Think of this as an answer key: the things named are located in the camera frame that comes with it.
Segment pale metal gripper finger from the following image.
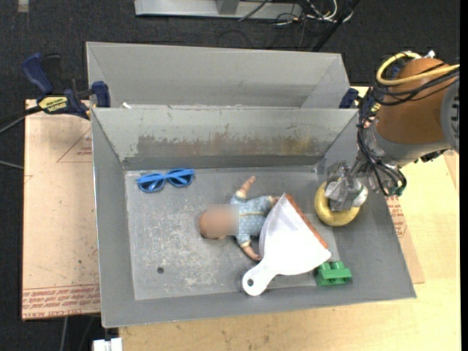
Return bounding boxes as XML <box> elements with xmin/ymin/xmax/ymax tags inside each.
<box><xmin>326</xmin><ymin>162</ymin><xmax>349</xmax><ymax>186</ymax></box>
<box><xmin>324</xmin><ymin>181</ymin><xmax>358</xmax><ymax>212</ymax></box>

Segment white dustpan with red-brown edge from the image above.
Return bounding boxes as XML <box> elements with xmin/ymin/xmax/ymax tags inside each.
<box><xmin>241</xmin><ymin>192</ymin><xmax>333</xmax><ymax>297</ymax></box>

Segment green toy brick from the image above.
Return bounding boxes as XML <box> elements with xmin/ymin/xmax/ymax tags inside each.
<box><xmin>314</xmin><ymin>260</ymin><xmax>353</xmax><ymax>287</ymax></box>

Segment baby doll in blue suit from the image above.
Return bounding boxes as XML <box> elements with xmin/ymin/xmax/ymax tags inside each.
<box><xmin>198</xmin><ymin>175</ymin><xmax>283</xmax><ymax>263</ymax></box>

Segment blue sunglasses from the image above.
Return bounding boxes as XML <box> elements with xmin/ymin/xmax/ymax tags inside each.
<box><xmin>136</xmin><ymin>168</ymin><xmax>196</xmax><ymax>194</ymax></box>

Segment grey metal bin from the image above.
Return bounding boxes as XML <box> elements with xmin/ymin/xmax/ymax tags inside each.
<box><xmin>86</xmin><ymin>41</ymin><xmax>418</xmax><ymax>329</ymax></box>

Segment brown cardboard board, red print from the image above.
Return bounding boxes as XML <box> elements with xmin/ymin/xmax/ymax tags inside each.
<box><xmin>21</xmin><ymin>99</ymin><xmax>426</xmax><ymax>321</ymax></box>

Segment yellow ring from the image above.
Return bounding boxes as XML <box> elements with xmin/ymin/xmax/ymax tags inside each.
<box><xmin>314</xmin><ymin>180</ymin><xmax>362</xmax><ymax>227</ymax></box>

